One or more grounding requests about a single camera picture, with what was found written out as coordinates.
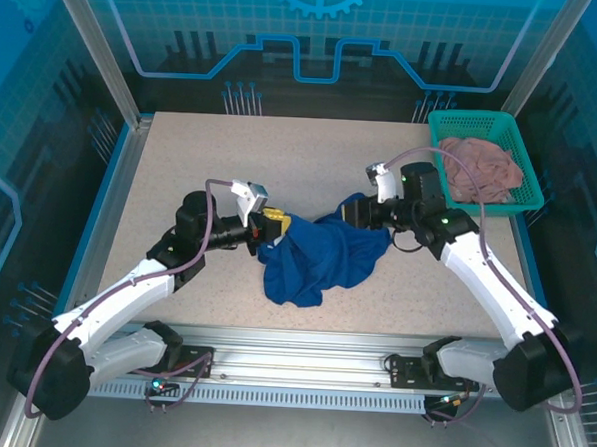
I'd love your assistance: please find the blue t-shirt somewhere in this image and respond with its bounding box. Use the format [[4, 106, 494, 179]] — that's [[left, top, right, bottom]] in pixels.
[[252, 196, 396, 313]]

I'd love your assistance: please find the teal plastic basket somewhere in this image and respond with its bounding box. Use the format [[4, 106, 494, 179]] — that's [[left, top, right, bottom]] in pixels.
[[422, 108, 550, 221]]

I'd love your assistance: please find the pink t-shirt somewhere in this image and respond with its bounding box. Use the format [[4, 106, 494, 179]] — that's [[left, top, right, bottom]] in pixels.
[[435, 135, 526, 207]]

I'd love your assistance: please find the blue table edge strip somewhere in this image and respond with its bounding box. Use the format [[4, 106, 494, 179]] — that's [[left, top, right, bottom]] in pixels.
[[47, 120, 134, 325]]

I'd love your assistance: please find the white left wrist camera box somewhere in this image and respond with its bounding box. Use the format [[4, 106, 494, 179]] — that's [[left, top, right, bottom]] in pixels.
[[228, 178, 272, 229]]

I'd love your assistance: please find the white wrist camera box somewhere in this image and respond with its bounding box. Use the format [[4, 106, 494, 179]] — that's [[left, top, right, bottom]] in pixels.
[[363, 161, 401, 207], [228, 178, 272, 229]]

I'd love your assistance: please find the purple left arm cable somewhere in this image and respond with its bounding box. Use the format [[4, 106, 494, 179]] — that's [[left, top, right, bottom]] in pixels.
[[23, 169, 237, 429]]

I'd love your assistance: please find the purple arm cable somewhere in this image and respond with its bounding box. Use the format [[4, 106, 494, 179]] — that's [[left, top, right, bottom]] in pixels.
[[23, 169, 237, 429], [372, 144, 596, 434]]

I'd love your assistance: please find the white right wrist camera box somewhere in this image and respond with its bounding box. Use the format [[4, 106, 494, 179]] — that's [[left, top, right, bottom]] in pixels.
[[363, 161, 401, 207]]

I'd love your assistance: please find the thin black right gripper cable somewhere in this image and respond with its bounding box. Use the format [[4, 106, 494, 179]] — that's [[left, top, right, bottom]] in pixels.
[[390, 226, 425, 254]]

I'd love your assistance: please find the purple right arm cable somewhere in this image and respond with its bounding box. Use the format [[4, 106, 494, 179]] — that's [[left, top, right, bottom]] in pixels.
[[372, 144, 596, 434]]

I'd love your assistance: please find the aluminium table side rail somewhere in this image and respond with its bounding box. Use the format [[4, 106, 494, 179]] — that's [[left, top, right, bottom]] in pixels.
[[65, 116, 153, 321]]

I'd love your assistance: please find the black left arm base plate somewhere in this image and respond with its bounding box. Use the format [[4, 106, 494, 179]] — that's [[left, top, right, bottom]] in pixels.
[[167, 344, 217, 379]]

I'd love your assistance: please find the aluminium mounting rail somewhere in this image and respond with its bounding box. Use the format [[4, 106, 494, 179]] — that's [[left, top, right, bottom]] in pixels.
[[34, 317, 572, 399]]

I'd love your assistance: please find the aluminium frame post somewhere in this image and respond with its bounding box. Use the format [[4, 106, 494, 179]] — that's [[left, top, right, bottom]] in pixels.
[[37, 0, 159, 132], [486, 0, 592, 152]]

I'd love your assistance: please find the green LED cable connector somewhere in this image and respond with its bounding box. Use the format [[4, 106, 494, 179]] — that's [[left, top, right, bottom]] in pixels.
[[149, 369, 173, 394]]

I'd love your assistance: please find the slotted grey cable duct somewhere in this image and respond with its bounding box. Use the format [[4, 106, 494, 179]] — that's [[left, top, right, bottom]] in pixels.
[[86, 378, 429, 415]]

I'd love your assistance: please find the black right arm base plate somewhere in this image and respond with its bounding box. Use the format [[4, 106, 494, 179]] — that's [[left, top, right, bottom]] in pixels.
[[387, 354, 482, 393]]

